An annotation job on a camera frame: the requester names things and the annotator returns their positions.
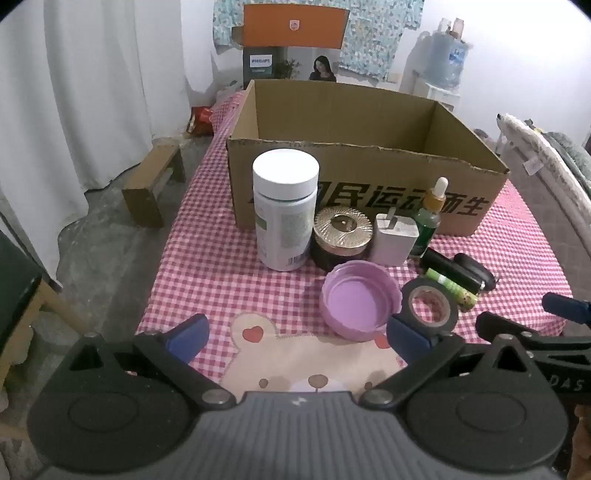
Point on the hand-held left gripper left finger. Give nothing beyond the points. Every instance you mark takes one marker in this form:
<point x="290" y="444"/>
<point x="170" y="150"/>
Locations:
<point x="190" y="336"/>

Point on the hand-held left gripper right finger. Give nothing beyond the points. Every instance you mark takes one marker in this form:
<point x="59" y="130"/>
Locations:
<point x="406" y="339"/>

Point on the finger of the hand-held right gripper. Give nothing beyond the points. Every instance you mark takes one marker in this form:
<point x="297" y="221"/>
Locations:
<point x="565" y="307"/>
<point x="503" y="325"/>

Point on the black tape roll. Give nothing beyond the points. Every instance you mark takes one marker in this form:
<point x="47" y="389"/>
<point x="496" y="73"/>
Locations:
<point x="408" y="288"/>

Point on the black car key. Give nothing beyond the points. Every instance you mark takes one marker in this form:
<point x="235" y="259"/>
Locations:
<point x="473" y="272"/>

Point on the purple plastic lid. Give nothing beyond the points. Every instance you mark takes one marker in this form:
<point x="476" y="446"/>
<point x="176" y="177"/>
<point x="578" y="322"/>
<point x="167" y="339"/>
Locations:
<point x="358" y="300"/>

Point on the green lip balm tube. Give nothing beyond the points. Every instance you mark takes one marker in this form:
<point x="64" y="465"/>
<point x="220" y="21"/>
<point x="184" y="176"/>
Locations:
<point x="450" y="288"/>

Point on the small black adapter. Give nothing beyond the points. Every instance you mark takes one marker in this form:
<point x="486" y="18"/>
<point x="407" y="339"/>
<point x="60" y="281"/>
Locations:
<point x="441" y="264"/>

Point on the white charger plug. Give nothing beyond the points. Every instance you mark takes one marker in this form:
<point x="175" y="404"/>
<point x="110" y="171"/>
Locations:
<point x="392" y="242"/>

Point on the green dropper bottle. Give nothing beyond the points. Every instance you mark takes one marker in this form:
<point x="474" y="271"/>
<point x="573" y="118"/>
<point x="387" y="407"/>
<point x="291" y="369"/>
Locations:
<point x="428" y="221"/>

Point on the gold lid cosmetic jar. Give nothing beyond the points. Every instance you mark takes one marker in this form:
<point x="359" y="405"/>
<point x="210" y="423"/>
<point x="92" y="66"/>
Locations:
<point x="342" y="233"/>

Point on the white pill bottle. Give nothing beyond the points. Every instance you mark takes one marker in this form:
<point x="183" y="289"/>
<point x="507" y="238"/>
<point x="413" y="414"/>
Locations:
<point x="284" y="203"/>

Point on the brown cardboard box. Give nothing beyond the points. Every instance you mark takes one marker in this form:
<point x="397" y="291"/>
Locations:
<point x="351" y="124"/>

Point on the pink checked tablecloth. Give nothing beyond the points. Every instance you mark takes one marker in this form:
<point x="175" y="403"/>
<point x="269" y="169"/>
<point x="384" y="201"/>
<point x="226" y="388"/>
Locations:
<point x="217" y="258"/>

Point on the grey mattress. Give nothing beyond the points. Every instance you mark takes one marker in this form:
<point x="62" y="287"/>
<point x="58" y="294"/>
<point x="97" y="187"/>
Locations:
<point x="545" y="203"/>

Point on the grey green blanket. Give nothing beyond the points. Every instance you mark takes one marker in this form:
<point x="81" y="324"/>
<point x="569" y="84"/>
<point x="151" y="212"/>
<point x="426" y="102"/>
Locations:
<point x="572" y="152"/>

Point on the small wooden stool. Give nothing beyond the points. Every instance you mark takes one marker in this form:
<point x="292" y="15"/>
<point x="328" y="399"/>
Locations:
<point x="152" y="180"/>

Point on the wooden chair dark cushion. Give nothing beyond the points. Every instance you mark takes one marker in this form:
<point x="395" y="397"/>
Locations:
<point x="18" y="286"/>

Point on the red snack bag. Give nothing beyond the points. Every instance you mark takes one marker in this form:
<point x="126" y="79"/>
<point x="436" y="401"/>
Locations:
<point x="201" y="121"/>

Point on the white water dispenser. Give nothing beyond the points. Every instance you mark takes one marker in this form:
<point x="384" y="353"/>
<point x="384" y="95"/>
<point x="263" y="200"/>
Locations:
<point x="434" y="94"/>

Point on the white curtain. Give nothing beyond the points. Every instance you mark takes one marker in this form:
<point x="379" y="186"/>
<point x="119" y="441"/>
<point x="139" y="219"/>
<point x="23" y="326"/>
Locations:
<point x="83" y="92"/>

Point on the orange Philips product box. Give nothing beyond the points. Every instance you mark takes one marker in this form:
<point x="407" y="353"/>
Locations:
<point x="295" y="27"/>

